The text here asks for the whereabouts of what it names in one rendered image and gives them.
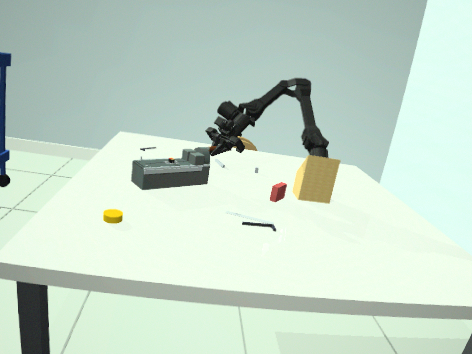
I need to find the yellow short cylinder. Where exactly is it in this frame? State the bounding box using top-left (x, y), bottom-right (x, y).
top-left (103, 209), bottom-right (123, 224)

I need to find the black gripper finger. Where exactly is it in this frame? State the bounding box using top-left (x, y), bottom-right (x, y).
top-left (210, 138), bottom-right (232, 157)
top-left (211, 134), bottom-right (220, 146)

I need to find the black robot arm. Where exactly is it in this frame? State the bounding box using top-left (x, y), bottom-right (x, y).
top-left (213, 78), bottom-right (329, 158)

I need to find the small red block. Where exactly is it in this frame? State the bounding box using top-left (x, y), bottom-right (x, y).
top-left (270, 182), bottom-right (287, 202)

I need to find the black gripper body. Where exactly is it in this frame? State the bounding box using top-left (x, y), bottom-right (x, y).
top-left (205, 121), bottom-right (245, 153)

